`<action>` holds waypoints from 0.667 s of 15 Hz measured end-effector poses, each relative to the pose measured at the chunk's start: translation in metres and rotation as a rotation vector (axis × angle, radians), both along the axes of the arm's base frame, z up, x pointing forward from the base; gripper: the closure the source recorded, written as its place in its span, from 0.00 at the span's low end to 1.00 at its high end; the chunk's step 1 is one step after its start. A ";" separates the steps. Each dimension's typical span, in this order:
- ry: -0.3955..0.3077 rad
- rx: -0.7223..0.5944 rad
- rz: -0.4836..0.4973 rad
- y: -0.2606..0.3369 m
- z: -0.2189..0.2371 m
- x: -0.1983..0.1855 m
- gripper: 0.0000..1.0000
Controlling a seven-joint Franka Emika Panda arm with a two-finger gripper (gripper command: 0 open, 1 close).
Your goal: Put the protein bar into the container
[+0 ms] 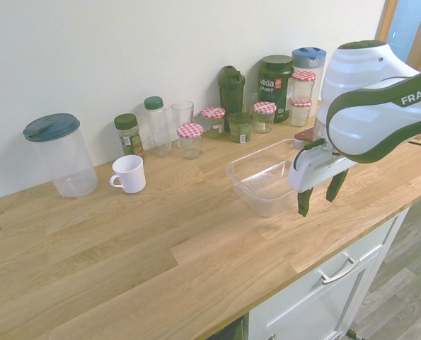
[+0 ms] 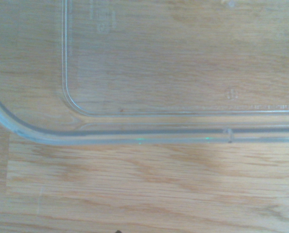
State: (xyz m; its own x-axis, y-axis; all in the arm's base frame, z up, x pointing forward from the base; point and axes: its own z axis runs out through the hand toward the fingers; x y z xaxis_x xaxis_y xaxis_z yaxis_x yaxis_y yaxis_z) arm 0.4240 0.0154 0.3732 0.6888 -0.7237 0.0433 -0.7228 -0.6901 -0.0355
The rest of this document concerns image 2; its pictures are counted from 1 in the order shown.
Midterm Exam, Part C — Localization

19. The clear plastic rectangular container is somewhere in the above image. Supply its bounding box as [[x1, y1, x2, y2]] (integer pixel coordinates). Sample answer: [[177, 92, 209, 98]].
[[0, 0, 289, 146]]

